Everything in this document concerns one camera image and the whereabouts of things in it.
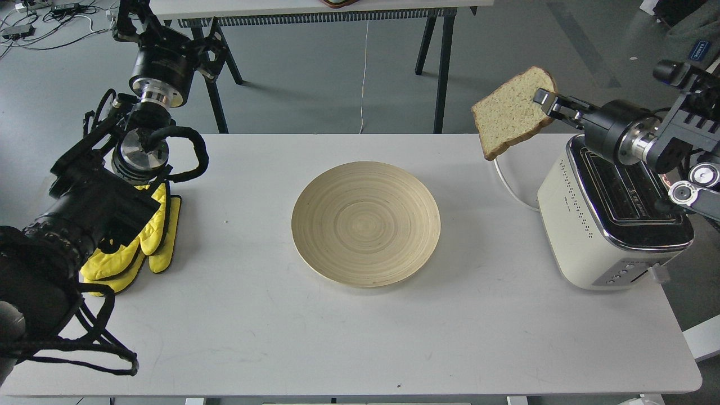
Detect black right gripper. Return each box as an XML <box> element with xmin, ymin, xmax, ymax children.
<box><xmin>533</xmin><ymin>88</ymin><xmax>656</xmax><ymax>165</ymax></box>

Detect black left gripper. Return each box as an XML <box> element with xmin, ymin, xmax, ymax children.
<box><xmin>111</xmin><ymin>1</ymin><xmax>230</xmax><ymax>109</ymax></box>

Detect slice of bread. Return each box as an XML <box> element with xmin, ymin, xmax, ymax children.
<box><xmin>471</xmin><ymin>66</ymin><xmax>556</xmax><ymax>161</ymax></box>

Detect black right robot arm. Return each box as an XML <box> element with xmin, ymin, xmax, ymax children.
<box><xmin>533</xmin><ymin>60</ymin><xmax>719</xmax><ymax>221</ymax></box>

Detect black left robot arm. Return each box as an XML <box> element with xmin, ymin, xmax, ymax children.
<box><xmin>2</xmin><ymin>1</ymin><xmax>229</xmax><ymax>380</ymax></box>

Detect cream white toaster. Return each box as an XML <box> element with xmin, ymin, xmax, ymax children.
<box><xmin>537</xmin><ymin>135</ymin><xmax>694</xmax><ymax>291</ymax></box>

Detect background table with black legs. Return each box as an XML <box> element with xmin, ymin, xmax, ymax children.
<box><xmin>151</xmin><ymin>1</ymin><xmax>494</xmax><ymax>133</ymax></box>

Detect grey bag with blue label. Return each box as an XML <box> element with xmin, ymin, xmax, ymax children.
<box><xmin>654</xmin><ymin>1</ymin><xmax>719</xmax><ymax>70</ymax></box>

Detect brown object on background table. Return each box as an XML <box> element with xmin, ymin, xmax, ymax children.
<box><xmin>321</xmin><ymin>0</ymin><xmax>357</xmax><ymax>8</ymax></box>

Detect yellow oven glove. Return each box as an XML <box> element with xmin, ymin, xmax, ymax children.
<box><xmin>79</xmin><ymin>181</ymin><xmax>182</xmax><ymax>293</ymax></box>

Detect round bamboo plate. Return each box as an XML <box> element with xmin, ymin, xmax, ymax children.
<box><xmin>291</xmin><ymin>161</ymin><xmax>442</xmax><ymax>288</ymax></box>

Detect white toaster power cable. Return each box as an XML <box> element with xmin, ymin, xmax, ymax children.
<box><xmin>493</xmin><ymin>157</ymin><xmax>541</xmax><ymax>213</ymax></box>

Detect cables and adapters on floor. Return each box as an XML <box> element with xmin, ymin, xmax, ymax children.
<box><xmin>0</xmin><ymin>0</ymin><xmax>122</xmax><ymax>57</ymax></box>

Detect thin white hanging cable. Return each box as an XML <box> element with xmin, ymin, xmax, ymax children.
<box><xmin>359</xmin><ymin>20</ymin><xmax>371</xmax><ymax>134</ymax></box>

